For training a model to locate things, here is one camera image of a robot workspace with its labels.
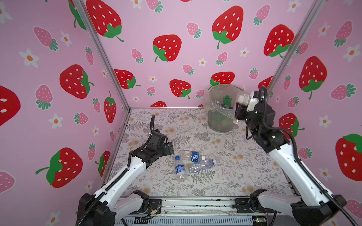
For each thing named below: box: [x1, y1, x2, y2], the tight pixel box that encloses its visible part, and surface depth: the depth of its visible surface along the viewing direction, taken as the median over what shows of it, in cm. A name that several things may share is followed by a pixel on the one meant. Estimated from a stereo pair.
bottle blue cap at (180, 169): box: [174, 155, 187, 182], surface depth 85 cm
